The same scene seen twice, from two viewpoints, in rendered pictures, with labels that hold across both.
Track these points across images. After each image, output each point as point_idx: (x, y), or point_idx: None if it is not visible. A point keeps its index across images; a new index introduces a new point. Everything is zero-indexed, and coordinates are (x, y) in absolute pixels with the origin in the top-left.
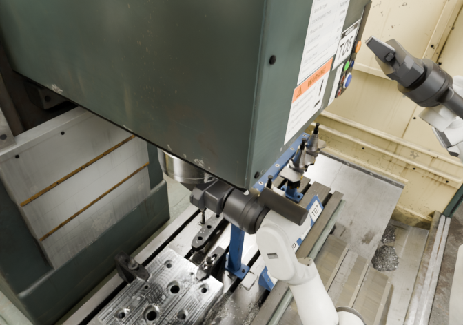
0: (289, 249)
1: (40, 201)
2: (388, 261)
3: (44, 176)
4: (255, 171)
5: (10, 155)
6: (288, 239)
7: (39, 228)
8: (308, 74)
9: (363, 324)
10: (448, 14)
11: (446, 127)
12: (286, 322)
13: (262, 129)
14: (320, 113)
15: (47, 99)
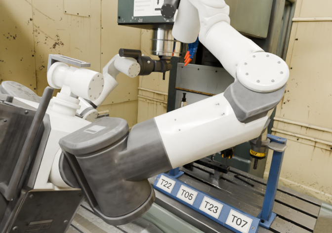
0: (111, 59)
1: (182, 93)
2: None
3: (186, 83)
4: (119, 15)
5: (181, 65)
6: (115, 58)
7: (177, 104)
8: None
9: (82, 110)
10: None
11: (174, 31)
12: (139, 221)
13: None
14: (165, 21)
15: (205, 56)
